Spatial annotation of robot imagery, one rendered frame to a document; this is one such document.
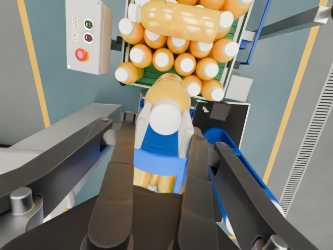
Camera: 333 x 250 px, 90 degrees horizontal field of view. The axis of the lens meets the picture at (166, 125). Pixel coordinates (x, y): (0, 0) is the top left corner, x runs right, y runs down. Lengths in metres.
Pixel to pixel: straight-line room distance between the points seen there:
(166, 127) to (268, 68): 1.70
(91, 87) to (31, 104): 0.68
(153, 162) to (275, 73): 1.60
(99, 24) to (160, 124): 0.44
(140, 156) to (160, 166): 0.07
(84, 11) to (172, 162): 0.49
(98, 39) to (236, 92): 0.60
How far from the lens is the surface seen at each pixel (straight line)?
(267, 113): 1.96
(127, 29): 0.54
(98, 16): 0.59
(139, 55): 0.53
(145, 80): 0.76
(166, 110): 0.19
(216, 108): 0.69
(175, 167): 0.51
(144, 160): 0.50
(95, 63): 0.59
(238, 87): 0.85
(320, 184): 2.76
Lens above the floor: 1.64
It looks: 69 degrees down
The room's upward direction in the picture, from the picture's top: 174 degrees counter-clockwise
